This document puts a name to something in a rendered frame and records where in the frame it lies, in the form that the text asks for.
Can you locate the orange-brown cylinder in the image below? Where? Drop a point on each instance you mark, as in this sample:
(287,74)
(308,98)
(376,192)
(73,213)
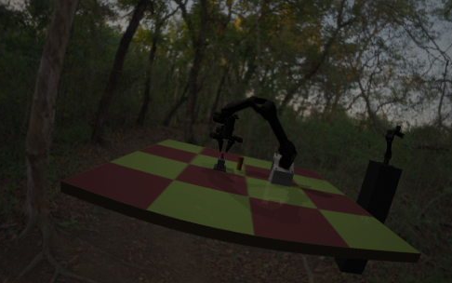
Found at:
(240,163)

